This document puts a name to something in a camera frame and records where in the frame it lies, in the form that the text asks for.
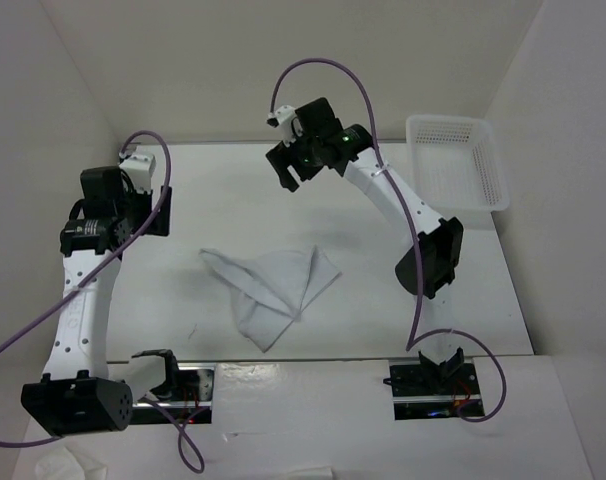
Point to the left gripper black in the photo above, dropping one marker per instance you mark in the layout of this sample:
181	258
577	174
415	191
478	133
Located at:
160	224

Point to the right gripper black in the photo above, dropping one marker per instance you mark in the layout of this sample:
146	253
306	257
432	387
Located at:
281	157

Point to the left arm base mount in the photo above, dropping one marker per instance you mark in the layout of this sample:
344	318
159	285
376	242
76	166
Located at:
193	390

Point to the crumpled white tissue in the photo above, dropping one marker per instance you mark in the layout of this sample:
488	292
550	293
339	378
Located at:
69	464

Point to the white perforated plastic basket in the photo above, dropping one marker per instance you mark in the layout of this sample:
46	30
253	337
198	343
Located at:
456	163

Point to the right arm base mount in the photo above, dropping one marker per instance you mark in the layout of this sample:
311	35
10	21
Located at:
414	399

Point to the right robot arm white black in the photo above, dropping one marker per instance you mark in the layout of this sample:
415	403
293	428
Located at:
313	138

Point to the white skirt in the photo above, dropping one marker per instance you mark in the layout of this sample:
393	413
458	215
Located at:
270	292

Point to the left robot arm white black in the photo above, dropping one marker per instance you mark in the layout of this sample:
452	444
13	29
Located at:
76	394

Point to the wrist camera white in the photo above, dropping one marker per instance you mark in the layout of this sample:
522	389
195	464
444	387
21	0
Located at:
283	120
139	168

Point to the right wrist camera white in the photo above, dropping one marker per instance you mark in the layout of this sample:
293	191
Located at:
283	120

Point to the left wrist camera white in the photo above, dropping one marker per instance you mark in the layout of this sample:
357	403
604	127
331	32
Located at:
139	168

